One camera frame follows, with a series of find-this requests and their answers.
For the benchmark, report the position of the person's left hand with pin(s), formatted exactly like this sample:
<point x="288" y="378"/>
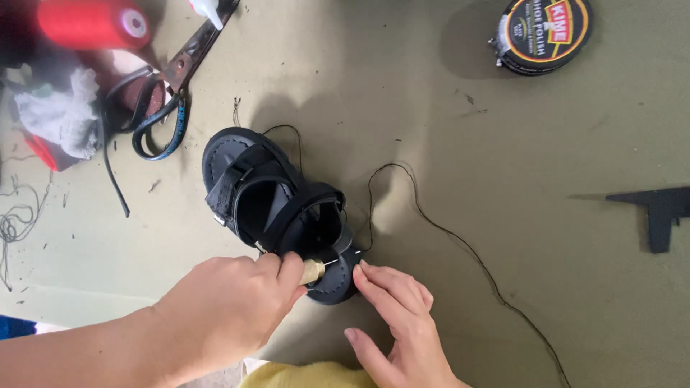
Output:
<point x="226" y="307"/>

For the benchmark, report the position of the white grey rag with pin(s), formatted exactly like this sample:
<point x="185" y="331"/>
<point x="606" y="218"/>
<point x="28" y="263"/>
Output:
<point x="59" y="113"/>

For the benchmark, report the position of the black rubber offcut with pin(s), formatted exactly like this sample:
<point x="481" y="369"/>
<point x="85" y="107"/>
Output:
<point x="658" y="213"/>

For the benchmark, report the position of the thin black leather strip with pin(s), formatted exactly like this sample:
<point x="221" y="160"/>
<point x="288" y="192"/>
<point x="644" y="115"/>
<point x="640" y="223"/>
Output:
<point x="110" y="172"/>

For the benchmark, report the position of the red thread spool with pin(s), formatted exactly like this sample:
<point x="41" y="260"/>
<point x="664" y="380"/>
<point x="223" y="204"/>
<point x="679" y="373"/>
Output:
<point x="91" y="22"/>

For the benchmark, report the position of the person's yellow shirt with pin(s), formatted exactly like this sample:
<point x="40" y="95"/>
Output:
<point x="307" y="375"/>

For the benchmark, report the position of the short black thread scrap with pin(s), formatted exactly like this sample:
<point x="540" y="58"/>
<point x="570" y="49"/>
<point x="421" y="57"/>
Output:
<point x="236" y="110"/>

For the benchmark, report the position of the white glue bottle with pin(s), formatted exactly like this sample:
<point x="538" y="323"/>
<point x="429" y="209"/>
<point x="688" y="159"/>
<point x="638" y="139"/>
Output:
<point x="207" y="9"/>

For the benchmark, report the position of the blue cloth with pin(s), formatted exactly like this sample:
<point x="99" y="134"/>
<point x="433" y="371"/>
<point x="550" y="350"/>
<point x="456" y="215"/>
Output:
<point x="16" y="326"/>

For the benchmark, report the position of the long black thread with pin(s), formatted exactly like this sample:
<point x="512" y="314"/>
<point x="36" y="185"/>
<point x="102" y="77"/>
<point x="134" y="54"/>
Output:
<point x="463" y="245"/>

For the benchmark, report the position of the person's right hand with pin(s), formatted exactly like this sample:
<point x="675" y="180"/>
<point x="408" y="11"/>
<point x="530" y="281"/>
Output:
<point x="415" y="345"/>

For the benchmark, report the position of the brown sandpaper piece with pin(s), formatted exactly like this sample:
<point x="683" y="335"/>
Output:
<point x="126" y="75"/>

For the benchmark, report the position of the black shoe polish tin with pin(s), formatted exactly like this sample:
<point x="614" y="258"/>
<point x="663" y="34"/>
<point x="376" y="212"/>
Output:
<point x="542" y="33"/>

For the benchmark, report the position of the person's left fingers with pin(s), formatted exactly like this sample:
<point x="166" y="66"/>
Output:
<point x="283" y="269"/>

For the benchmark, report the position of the red cloth piece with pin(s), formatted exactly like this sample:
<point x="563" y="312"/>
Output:
<point x="46" y="153"/>

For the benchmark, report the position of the tangle of grey thread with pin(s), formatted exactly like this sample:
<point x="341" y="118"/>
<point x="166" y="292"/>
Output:
<point x="16" y="218"/>

